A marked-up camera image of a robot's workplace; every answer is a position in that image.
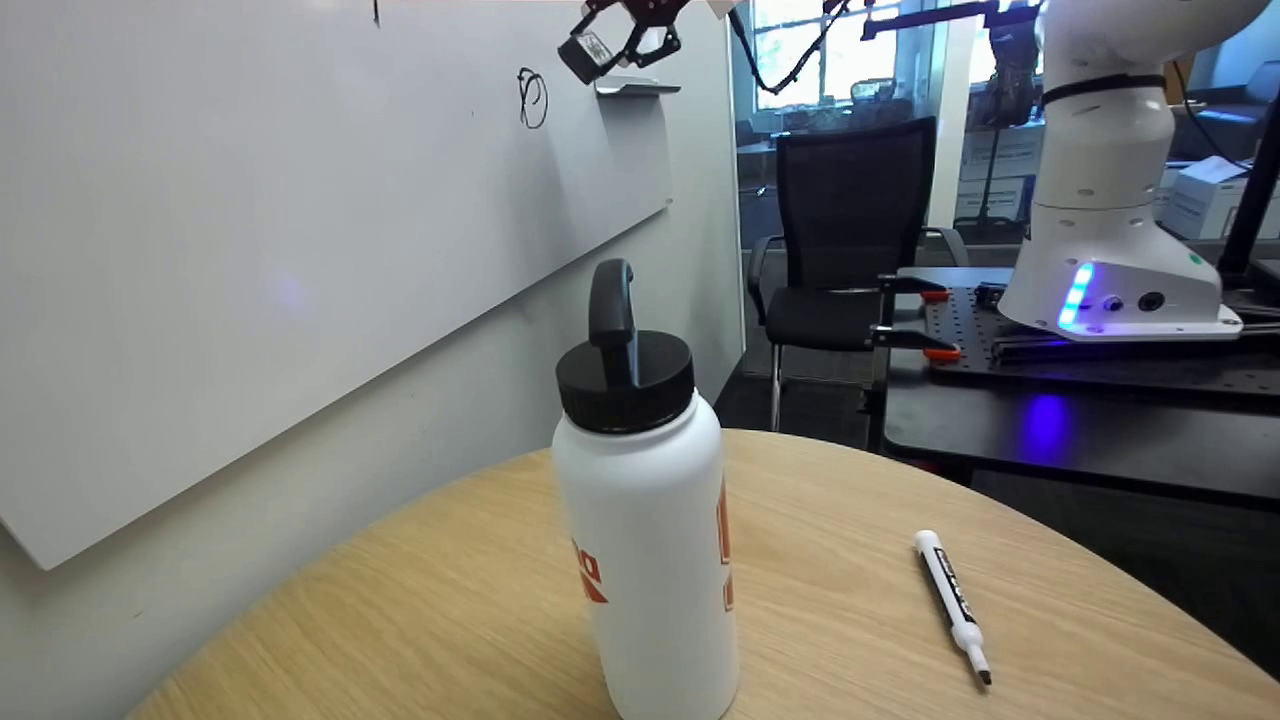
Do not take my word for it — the black felt whiteboard duster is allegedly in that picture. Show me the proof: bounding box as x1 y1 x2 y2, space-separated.
557 0 635 89

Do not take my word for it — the grey metal whiteboard ledge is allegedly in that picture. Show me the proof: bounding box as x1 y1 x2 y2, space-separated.
592 77 685 105

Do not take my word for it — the black office chair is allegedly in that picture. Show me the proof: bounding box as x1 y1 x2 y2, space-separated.
739 114 945 430

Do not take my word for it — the orange black clamp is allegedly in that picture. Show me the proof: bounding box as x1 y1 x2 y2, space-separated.
870 322 968 372
870 267 960 307

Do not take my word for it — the large white whiteboard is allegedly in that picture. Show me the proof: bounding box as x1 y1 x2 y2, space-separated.
0 0 677 577

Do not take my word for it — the white water bottle black cap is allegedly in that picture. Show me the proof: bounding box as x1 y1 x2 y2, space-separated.
546 254 742 720

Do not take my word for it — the white cardboard box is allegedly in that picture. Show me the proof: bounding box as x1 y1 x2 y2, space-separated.
1155 153 1252 248

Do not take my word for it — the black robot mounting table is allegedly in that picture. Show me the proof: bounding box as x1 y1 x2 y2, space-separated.
876 261 1280 509

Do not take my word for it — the black slanted pole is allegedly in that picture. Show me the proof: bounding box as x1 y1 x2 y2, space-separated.
1217 89 1280 293

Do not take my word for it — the black white whiteboard marker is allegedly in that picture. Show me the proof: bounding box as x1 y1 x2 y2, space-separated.
913 529 994 691

